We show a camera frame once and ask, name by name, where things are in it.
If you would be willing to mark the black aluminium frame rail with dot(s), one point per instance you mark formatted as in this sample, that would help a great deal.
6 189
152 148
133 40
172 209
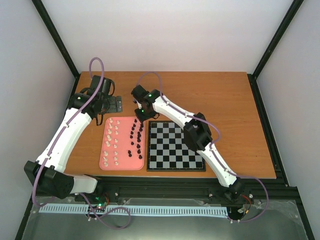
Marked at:
189 188

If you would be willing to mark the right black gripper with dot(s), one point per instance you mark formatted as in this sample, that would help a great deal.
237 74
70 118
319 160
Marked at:
141 118

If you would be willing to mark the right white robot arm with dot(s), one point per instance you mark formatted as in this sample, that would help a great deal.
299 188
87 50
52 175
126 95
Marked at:
197 136

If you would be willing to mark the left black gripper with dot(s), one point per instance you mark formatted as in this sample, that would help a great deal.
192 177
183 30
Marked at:
113 108

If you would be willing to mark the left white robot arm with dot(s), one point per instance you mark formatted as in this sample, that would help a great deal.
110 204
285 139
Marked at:
47 172

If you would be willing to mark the light blue slotted cable duct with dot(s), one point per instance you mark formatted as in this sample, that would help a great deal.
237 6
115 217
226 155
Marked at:
138 210

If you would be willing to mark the pink plastic tray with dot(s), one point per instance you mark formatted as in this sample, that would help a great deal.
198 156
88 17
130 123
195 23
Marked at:
116 144

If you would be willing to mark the black white chessboard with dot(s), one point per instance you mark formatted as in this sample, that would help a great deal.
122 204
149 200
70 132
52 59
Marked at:
167 152

